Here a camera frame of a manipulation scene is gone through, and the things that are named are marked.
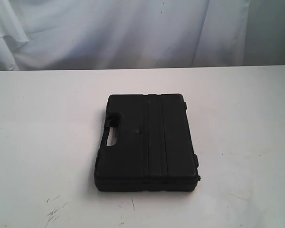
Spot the black plastic carrying case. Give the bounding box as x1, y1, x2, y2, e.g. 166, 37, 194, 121
94, 94, 200, 192

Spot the white backdrop curtain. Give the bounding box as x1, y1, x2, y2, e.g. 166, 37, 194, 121
0, 0, 285, 71

